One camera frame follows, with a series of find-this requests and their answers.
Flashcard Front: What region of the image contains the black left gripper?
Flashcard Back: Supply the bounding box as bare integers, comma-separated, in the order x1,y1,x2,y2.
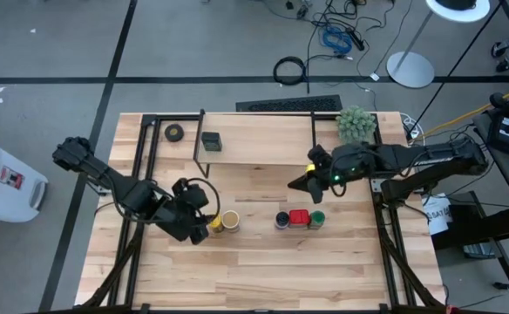
149,181,220,245

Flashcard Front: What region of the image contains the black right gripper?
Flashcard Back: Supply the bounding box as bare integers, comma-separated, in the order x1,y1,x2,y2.
288,143,376,205

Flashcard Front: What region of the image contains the chili onion jar yellow lid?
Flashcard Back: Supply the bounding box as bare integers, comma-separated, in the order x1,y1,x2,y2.
208,213,226,235

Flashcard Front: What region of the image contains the furikake seasoning jar tan lid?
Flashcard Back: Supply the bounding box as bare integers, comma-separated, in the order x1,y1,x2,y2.
221,209,241,234

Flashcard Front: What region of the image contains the smoked paprika tin red lid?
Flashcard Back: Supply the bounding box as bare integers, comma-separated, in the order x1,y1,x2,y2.
288,208,312,230

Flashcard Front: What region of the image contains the oregano jar green lid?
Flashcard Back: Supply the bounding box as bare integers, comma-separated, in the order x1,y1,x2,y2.
308,209,327,231

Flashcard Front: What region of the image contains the garlic powder jar purple label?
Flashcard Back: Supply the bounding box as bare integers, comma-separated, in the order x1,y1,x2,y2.
274,210,291,231

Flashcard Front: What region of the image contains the small green potted plant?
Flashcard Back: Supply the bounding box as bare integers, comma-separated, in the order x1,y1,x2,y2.
336,105,378,146

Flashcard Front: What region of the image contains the dark green spice tin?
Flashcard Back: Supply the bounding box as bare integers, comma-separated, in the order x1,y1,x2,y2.
200,131,224,153

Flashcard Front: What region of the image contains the black perforated floor grille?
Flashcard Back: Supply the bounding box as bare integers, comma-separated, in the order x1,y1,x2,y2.
234,93,344,113

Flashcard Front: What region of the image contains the black tape roll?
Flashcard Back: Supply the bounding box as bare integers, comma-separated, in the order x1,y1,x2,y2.
164,123,186,143

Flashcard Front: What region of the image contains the white paper sign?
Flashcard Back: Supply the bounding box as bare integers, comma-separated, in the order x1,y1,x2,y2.
421,193,455,237

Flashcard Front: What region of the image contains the white round floor lamp stand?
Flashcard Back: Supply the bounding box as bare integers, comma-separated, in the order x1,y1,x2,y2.
385,0,492,90

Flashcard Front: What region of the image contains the black metal stand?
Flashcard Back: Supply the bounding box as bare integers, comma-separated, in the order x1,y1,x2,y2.
431,190,509,296

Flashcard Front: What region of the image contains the white trash bin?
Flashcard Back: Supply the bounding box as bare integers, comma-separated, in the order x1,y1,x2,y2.
0,127,50,224

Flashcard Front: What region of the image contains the wooden shelf with black frame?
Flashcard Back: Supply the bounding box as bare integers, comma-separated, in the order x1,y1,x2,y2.
192,108,318,181

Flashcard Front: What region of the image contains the black coiled cable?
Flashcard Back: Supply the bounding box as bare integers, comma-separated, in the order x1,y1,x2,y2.
272,55,309,86

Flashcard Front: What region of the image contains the blue coiled cable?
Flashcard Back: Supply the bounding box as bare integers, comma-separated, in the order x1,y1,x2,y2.
321,24,354,56

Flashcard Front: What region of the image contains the yellow cable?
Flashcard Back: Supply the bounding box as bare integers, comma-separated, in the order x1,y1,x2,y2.
417,81,509,141

